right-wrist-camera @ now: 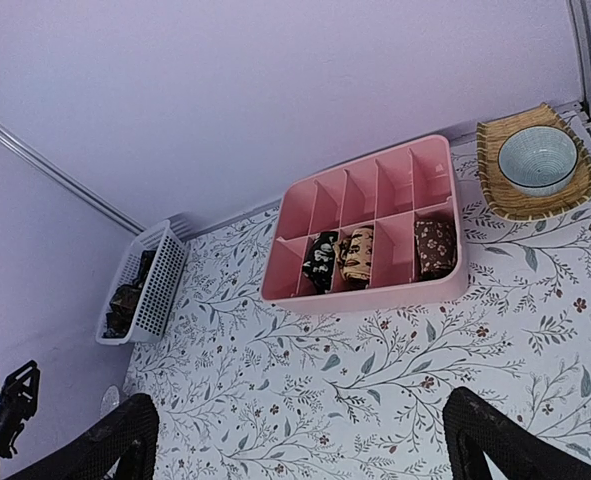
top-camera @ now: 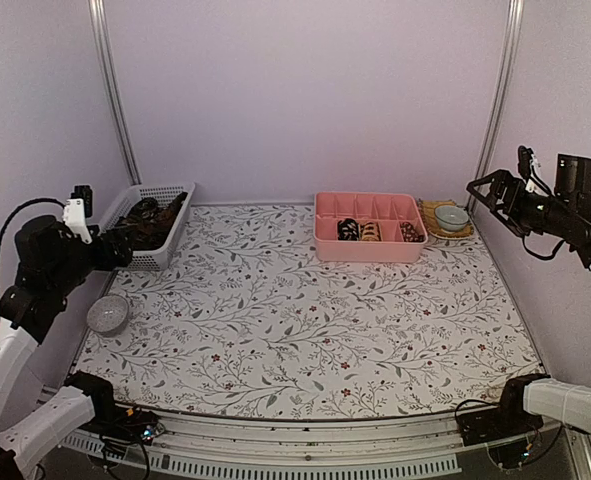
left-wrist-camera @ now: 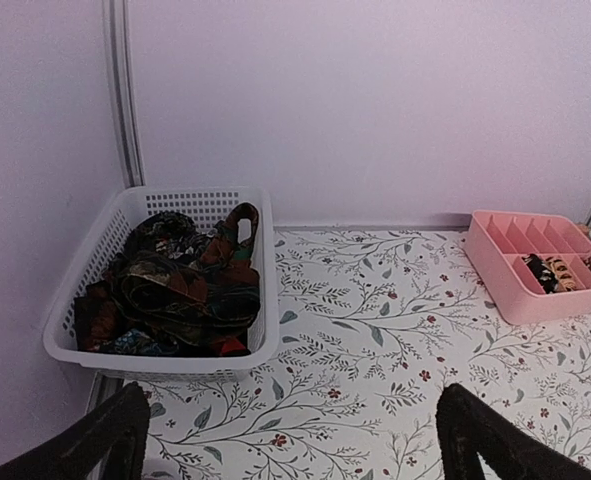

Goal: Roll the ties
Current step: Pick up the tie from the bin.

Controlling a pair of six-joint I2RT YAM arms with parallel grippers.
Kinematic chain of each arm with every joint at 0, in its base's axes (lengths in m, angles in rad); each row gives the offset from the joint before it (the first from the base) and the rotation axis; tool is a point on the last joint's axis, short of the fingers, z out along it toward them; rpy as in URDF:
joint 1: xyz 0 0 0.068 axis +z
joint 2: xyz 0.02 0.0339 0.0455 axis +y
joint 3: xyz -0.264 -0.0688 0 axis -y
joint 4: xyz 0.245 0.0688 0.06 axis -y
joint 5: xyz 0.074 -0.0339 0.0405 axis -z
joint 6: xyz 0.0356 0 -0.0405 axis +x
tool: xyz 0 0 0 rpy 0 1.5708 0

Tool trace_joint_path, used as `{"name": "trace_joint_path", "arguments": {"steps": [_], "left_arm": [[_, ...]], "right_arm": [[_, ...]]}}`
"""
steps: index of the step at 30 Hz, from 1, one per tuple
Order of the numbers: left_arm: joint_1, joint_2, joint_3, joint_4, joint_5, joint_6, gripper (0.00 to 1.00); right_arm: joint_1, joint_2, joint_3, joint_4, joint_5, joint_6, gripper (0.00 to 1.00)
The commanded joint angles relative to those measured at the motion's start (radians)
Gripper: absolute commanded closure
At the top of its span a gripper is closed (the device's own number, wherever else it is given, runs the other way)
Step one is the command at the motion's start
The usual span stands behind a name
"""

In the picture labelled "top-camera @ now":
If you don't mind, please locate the black white rolled tie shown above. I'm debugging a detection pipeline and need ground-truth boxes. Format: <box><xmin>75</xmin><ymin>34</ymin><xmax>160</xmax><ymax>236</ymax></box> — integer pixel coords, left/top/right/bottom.
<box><xmin>337</xmin><ymin>218</ymin><xmax>360</xmax><ymax>241</ymax></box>

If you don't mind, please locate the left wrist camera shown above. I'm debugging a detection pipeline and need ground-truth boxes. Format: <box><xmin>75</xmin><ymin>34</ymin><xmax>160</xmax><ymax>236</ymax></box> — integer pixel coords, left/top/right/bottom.
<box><xmin>63</xmin><ymin>185</ymin><xmax>93</xmax><ymax>244</ymax></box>

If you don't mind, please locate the floral patterned table mat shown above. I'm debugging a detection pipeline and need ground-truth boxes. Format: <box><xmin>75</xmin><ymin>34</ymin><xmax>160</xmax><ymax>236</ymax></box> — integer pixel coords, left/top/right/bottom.
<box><xmin>76</xmin><ymin>205</ymin><xmax>542</xmax><ymax>420</ymax></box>

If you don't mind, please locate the pink divided organizer box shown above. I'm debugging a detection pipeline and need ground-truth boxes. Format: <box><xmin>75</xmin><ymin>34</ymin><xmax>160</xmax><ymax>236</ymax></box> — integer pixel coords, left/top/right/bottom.
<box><xmin>314</xmin><ymin>192</ymin><xmax>428</xmax><ymax>263</ymax></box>

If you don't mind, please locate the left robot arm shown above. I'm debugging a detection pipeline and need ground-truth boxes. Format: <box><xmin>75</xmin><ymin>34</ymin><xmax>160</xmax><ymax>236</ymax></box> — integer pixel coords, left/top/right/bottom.
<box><xmin>0</xmin><ymin>198</ymin><xmax>133</xmax><ymax>479</ymax></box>

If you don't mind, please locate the right aluminium frame post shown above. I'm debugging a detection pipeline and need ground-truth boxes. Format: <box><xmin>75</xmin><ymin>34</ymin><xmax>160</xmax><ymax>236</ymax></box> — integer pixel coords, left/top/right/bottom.
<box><xmin>475</xmin><ymin>0</ymin><xmax>524</xmax><ymax>178</ymax></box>

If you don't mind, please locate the light blue ceramic bowl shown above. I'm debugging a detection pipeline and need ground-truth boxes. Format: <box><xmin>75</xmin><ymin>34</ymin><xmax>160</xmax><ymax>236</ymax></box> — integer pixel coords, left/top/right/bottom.
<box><xmin>434</xmin><ymin>205</ymin><xmax>469</xmax><ymax>232</ymax></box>

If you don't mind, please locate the aluminium frame post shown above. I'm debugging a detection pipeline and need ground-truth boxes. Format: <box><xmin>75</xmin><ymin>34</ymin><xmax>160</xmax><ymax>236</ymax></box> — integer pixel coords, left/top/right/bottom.
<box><xmin>88</xmin><ymin>0</ymin><xmax>141</xmax><ymax>185</ymax></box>
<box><xmin>475</xmin><ymin>0</ymin><xmax>524</xmax><ymax>178</ymax></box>

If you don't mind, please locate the grey speckled bowl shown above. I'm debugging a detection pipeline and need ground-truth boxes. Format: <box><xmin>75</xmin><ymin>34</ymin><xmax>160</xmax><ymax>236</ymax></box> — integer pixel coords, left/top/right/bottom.
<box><xmin>86</xmin><ymin>295</ymin><xmax>130</xmax><ymax>337</ymax></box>

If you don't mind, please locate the white plastic mesh basket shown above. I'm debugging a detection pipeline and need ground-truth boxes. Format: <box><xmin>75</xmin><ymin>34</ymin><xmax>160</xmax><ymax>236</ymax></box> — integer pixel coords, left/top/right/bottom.
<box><xmin>99</xmin><ymin>182</ymin><xmax>196</xmax><ymax>271</ymax></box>

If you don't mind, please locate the front aluminium rail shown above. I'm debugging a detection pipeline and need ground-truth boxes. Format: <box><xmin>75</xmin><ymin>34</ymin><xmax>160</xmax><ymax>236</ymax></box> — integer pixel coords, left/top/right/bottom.
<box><xmin>34</xmin><ymin>399</ymin><xmax>591</xmax><ymax>480</ymax></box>

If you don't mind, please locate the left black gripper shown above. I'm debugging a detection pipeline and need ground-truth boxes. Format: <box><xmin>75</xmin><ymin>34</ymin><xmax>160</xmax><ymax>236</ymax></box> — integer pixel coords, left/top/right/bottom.
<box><xmin>50</xmin><ymin>223</ymin><xmax>139</xmax><ymax>298</ymax></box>

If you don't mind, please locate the yellow patterned rolled tie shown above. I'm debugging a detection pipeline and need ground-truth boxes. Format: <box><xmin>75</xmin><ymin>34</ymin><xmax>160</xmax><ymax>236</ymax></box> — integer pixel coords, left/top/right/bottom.
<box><xmin>359</xmin><ymin>222</ymin><xmax>381</xmax><ymax>242</ymax></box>

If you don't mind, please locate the left aluminium frame post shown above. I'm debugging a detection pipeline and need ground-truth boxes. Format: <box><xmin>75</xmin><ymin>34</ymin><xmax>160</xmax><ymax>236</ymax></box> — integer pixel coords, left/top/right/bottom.
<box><xmin>88</xmin><ymin>0</ymin><xmax>141</xmax><ymax>185</ymax></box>

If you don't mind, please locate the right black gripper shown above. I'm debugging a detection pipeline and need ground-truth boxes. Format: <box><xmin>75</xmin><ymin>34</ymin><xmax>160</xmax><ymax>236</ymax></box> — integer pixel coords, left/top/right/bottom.
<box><xmin>469</xmin><ymin>169</ymin><xmax>578</xmax><ymax>238</ymax></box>

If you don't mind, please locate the pile of dark ties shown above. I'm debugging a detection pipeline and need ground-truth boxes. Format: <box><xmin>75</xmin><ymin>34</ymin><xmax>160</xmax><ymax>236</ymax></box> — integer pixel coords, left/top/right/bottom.
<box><xmin>113</xmin><ymin>192</ymin><xmax>187</xmax><ymax>251</ymax></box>

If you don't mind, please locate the dark red rolled tie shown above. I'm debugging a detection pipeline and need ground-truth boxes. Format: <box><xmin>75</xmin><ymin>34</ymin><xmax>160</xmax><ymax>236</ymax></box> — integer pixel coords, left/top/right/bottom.
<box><xmin>400</xmin><ymin>222</ymin><xmax>425</xmax><ymax>243</ymax></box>

